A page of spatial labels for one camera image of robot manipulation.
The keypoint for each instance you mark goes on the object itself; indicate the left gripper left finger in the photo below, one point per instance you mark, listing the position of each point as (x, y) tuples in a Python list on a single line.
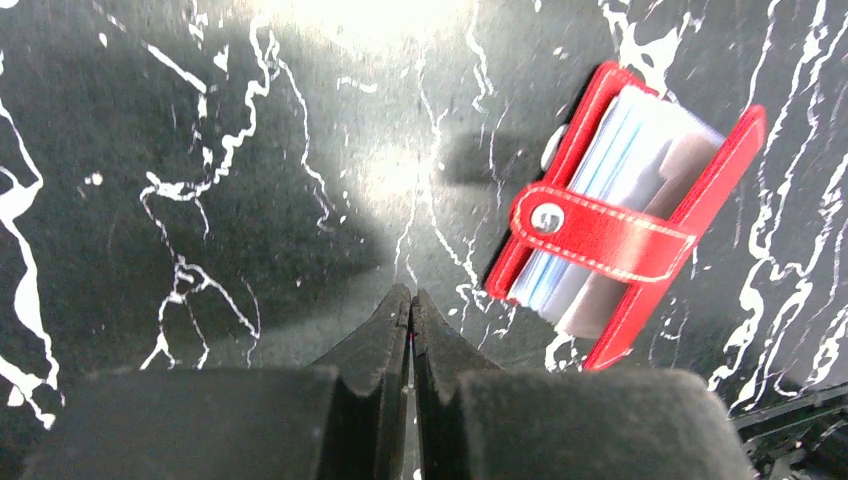
[(341, 417)]

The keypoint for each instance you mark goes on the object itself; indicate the red card holder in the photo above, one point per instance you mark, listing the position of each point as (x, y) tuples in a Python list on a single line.
[(630, 185)]

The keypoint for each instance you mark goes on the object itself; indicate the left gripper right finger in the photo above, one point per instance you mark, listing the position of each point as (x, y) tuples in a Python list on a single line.
[(479, 421)]

